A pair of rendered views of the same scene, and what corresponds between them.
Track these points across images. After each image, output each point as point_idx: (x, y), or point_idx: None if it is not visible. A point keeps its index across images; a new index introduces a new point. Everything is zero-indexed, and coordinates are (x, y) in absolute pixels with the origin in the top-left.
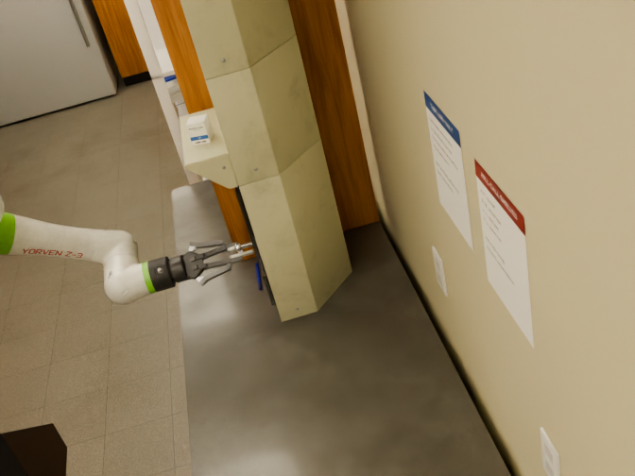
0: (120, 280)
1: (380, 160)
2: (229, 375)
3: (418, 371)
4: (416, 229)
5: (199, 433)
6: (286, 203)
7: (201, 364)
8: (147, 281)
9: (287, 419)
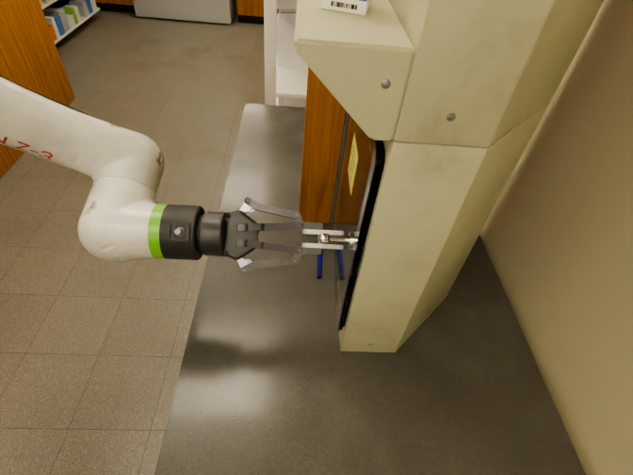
0: (104, 225)
1: (547, 166)
2: (240, 435)
3: None
4: (632, 319)
5: None
6: (459, 207)
7: (204, 387)
8: (153, 243)
9: None
